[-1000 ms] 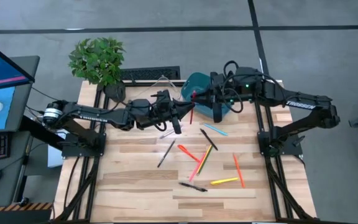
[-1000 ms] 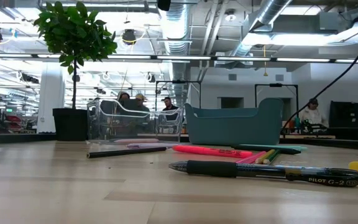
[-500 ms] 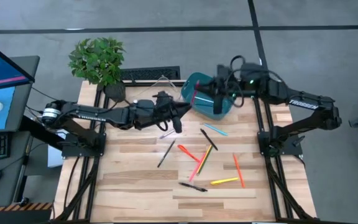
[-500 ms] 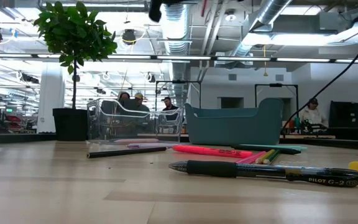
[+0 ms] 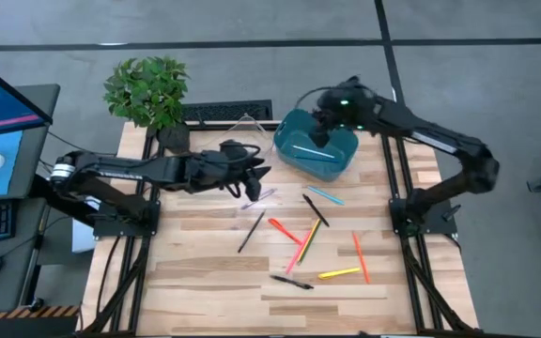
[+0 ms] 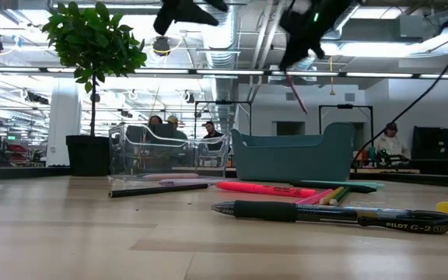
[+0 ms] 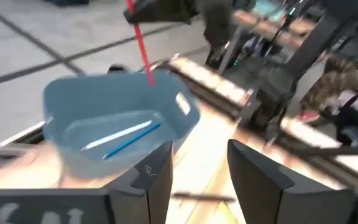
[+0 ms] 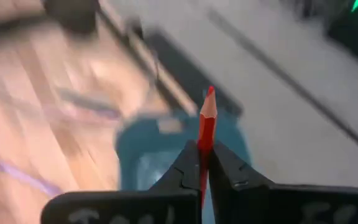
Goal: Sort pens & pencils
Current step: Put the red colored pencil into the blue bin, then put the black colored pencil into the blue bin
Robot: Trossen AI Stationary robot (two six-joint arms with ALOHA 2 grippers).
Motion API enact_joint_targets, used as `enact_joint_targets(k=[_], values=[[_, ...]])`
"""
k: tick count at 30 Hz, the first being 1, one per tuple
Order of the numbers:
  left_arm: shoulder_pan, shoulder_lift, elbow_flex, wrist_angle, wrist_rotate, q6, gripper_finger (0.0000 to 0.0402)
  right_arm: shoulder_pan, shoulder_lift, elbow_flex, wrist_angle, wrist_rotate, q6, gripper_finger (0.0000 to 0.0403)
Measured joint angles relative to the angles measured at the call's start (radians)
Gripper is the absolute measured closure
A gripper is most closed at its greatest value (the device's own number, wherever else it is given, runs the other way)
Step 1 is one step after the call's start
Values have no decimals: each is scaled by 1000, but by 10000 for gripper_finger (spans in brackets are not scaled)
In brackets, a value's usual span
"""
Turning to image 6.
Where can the linear ceiling light bar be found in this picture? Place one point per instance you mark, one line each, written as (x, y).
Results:
(228, 72)

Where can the silver ventilation duct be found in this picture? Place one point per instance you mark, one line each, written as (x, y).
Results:
(218, 39)

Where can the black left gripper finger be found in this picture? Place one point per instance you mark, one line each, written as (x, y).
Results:
(218, 4)
(204, 18)

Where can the black background robot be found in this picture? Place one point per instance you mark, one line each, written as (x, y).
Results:
(387, 160)

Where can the red storage rack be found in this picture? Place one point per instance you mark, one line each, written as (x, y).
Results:
(16, 149)

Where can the clear plastic bin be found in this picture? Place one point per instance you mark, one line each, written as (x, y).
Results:
(169, 155)

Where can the green potted plant, black pot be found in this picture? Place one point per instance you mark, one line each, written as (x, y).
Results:
(92, 43)

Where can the dark green pen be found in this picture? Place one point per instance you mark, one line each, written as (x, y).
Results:
(360, 189)

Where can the teal plastic bin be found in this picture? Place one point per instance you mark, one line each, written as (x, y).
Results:
(286, 159)

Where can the black monitor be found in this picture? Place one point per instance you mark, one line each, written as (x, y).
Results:
(163, 131)

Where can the purple pen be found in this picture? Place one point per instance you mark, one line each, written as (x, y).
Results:
(185, 181)

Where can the pink pencil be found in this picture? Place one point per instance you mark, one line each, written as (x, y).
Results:
(313, 197)

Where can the teal bottle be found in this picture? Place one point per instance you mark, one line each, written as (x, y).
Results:
(372, 153)

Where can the person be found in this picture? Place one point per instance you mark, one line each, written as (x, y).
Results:
(155, 121)
(209, 128)
(174, 120)
(391, 144)

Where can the light teal pen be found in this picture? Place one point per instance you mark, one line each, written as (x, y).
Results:
(348, 183)

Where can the orange highlighter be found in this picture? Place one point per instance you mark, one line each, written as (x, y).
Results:
(263, 189)

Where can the black cabinet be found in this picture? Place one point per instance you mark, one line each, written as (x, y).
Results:
(438, 148)

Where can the maroon pencil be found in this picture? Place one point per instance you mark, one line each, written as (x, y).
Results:
(296, 93)

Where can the black pencil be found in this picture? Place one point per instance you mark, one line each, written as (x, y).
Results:
(158, 190)

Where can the yellow pencil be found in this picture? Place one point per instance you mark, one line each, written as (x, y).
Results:
(331, 196)

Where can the wooden background table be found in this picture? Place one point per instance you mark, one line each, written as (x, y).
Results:
(387, 170)

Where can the black stand frame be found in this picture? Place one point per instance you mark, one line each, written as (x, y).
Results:
(224, 102)
(344, 106)

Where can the black Pilot gel pen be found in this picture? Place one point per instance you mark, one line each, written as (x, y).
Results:
(263, 211)

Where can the white column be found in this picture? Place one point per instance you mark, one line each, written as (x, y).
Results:
(62, 128)

